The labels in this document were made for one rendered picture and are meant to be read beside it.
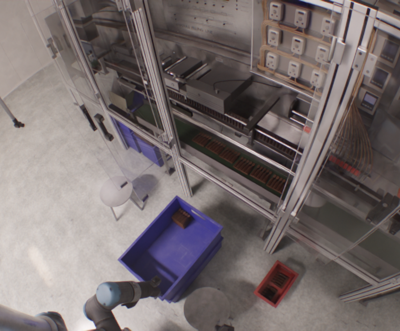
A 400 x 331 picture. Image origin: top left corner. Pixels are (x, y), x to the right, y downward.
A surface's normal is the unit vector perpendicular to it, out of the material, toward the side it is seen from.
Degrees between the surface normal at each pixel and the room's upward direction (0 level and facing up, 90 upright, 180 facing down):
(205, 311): 0
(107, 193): 0
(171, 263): 0
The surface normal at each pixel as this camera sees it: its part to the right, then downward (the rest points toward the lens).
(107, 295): -0.36, -0.38
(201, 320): -0.10, -0.58
